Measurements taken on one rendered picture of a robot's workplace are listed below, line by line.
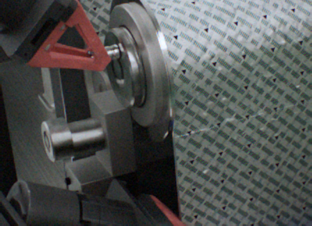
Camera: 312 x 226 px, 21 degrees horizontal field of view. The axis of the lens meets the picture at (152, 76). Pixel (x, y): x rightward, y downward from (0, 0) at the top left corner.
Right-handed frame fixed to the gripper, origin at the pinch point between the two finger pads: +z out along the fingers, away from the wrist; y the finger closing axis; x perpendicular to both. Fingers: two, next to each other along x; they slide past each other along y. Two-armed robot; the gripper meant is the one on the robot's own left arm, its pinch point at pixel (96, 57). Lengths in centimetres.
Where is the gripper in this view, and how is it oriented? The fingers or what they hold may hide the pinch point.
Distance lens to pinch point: 74.4
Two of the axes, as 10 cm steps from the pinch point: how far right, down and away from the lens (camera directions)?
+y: 3.9, 4.1, -8.3
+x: 6.1, -7.8, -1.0
